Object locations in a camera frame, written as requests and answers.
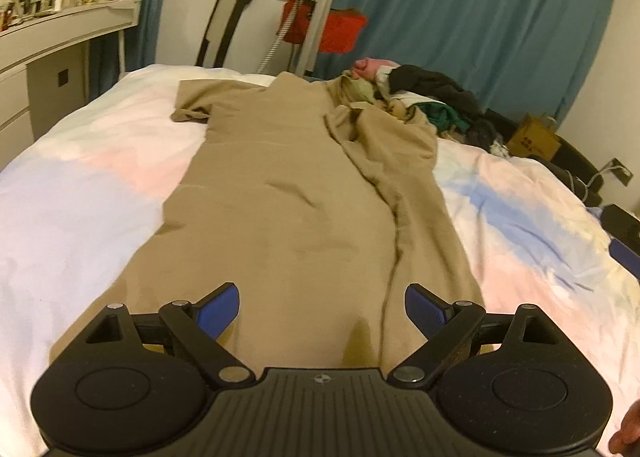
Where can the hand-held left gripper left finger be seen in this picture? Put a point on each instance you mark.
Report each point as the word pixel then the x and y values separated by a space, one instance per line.
pixel 217 309

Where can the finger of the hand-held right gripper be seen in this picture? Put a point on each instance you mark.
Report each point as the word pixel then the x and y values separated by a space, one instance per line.
pixel 627 257
pixel 622 224

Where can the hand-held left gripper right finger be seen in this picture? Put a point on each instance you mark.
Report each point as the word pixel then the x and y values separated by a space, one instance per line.
pixel 425 309

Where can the tan t-shirt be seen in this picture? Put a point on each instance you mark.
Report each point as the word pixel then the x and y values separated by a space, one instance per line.
pixel 300 197

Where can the pile of clothes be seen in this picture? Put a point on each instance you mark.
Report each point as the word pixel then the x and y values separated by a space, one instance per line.
pixel 435 92

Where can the person's right hand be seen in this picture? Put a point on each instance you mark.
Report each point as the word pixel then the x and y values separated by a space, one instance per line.
pixel 631 432

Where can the black sofa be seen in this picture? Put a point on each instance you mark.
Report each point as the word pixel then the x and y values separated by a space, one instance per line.
pixel 575 162

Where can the brown paper bag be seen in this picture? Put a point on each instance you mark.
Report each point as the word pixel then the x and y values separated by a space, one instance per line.
pixel 532 139

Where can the pastel bed duvet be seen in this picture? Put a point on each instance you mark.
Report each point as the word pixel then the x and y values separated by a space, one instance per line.
pixel 75 187

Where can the wide blue curtain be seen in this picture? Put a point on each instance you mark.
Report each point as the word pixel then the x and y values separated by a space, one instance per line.
pixel 475 12

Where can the white chair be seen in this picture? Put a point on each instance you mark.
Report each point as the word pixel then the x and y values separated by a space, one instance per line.
pixel 225 22

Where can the red basket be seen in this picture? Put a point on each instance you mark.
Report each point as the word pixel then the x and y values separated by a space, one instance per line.
pixel 345 32

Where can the white vanity desk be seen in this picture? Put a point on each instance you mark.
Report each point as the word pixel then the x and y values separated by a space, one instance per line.
pixel 50 52

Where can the wall outlet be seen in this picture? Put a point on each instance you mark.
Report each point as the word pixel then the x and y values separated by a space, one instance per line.
pixel 621 171

